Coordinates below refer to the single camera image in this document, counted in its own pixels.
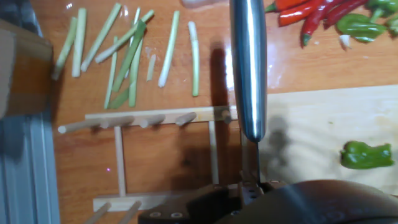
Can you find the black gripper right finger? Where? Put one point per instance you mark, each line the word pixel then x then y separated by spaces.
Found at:
pixel 270 185

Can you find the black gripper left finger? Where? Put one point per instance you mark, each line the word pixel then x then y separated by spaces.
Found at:
pixel 199 205

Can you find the green chili pepper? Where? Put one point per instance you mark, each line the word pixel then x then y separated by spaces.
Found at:
pixel 367 155

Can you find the red chili pepper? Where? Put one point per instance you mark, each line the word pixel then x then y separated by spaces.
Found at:
pixel 314 21
pixel 342 11
pixel 289 4
pixel 295 17

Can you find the wooden cutting board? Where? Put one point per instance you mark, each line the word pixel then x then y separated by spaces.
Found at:
pixel 342 118

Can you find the wooden peg dish rack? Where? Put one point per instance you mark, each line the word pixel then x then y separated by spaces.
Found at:
pixel 155 116

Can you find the dark green scallion leaf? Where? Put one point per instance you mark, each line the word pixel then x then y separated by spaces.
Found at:
pixel 118 99

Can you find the thin pale scallion piece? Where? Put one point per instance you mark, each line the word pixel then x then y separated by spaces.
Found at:
pixel 136 14
pixel 111 77

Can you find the dark green scallion piece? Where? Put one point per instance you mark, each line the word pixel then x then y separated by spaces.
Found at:
pixel 126 62

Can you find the small white vegetable scrap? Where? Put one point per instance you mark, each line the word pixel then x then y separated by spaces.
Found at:
pixel 345 41

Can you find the split open green pepper piece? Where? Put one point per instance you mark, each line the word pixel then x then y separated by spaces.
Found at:
pixel 393 25

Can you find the green pepper piece with stem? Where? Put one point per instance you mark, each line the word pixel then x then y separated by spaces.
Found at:
pixel 384 6

